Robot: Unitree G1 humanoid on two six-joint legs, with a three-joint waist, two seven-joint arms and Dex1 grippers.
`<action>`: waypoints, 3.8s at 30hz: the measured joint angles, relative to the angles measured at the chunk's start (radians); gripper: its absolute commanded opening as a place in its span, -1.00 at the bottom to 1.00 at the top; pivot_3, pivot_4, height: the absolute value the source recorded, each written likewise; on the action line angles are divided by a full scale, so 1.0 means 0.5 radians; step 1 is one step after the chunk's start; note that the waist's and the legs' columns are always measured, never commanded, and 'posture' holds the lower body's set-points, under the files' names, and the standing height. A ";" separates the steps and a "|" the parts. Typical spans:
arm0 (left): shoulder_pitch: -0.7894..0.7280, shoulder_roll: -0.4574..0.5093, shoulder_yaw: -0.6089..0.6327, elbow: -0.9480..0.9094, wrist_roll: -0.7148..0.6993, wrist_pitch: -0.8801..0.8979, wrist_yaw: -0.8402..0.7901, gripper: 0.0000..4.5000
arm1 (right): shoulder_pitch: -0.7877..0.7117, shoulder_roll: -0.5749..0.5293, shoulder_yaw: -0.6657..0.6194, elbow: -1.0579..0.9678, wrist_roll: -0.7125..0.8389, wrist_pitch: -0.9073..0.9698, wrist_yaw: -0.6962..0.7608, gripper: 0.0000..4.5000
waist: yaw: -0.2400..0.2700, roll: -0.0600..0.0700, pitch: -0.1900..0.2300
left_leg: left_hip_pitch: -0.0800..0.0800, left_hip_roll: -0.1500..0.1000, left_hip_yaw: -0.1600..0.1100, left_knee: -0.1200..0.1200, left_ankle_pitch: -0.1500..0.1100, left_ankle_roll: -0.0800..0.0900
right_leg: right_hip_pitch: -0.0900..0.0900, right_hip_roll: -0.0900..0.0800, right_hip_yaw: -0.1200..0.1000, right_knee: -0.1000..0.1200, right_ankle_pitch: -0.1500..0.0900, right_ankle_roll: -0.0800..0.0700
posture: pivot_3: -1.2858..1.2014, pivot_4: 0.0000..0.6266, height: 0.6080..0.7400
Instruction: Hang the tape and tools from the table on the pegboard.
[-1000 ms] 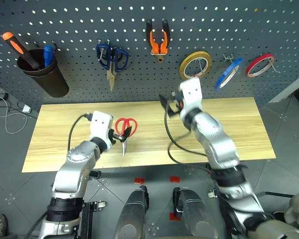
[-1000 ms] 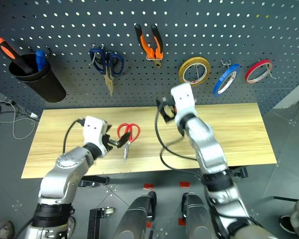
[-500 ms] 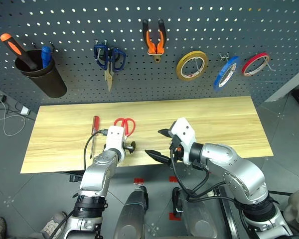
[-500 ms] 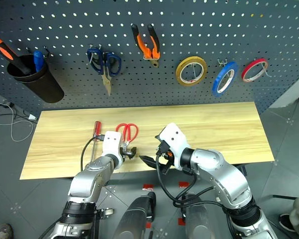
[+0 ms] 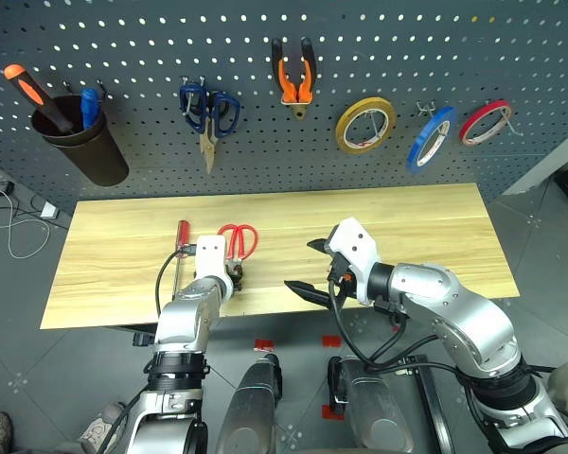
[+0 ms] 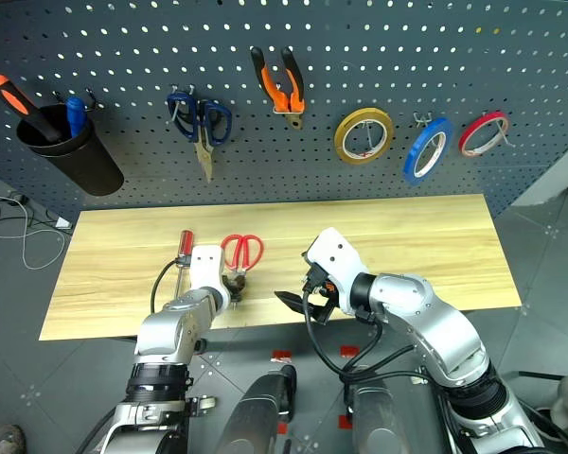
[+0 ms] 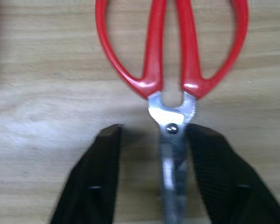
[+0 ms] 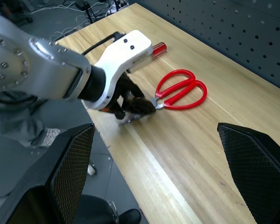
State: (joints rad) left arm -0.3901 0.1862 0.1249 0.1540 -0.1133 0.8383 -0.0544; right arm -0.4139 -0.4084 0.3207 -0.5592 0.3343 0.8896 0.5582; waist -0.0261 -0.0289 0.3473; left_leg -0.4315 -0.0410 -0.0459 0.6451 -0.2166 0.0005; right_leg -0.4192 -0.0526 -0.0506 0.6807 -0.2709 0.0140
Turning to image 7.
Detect red-handled steel scissors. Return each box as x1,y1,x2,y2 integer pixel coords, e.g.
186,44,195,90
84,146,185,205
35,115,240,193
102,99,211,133
95,0,249,224

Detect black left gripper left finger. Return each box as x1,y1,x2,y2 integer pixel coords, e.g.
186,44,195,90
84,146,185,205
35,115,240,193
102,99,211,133
49,123,123,224

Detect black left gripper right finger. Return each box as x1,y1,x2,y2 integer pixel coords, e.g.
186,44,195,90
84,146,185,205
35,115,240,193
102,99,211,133
186,123,280,224

